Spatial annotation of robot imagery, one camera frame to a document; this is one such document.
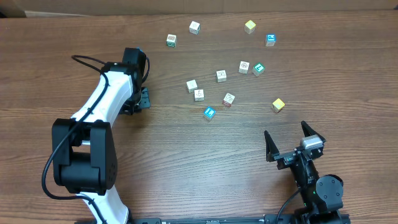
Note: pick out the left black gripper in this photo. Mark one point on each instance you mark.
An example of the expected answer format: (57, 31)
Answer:
(145, 102)

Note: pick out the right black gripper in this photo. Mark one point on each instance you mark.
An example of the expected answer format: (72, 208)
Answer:
(286, 158)

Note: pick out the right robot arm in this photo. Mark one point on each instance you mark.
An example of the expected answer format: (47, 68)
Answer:
(322, 196)

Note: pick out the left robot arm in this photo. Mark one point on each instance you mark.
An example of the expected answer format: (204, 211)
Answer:
(83, 164)

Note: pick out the yellow top block lower right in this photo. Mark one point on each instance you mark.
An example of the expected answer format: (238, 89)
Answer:
(278, 105)

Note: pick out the yellow block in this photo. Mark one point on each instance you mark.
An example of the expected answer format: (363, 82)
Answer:
(249, 27)
(278, 105)

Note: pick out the plain white block centre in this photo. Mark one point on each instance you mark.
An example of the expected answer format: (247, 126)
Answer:
(192, 86)

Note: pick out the white X letter block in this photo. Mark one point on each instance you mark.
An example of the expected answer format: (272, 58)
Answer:
(199, 95)

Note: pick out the green letter block upper left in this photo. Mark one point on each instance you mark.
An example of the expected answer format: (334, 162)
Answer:
(171, 40)

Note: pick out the blue L block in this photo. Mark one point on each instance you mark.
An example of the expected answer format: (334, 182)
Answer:
(209, 113)

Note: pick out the red edged picture block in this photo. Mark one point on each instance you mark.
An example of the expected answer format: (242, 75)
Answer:
(228, 100)

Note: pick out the green seven block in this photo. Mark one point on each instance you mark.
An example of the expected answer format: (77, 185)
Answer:
(258, 69)

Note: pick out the white picture block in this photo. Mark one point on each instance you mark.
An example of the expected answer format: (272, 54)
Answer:
(221, 76)
(243, 67)

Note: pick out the white picture block right centre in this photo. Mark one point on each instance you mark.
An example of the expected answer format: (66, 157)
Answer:
(243, 67)

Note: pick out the white block top centre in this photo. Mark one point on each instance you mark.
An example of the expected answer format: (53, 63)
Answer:
(194, 27)

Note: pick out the blue top block upper right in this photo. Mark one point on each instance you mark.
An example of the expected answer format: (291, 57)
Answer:
(270, 40)

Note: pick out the yellow top block upper right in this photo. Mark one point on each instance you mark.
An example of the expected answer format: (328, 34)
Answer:
(249, 27)

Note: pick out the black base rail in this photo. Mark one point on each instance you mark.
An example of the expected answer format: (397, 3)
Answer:
(199, 221)

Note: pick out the cardboard back wall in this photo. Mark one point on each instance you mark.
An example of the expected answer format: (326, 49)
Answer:
(22, 8)

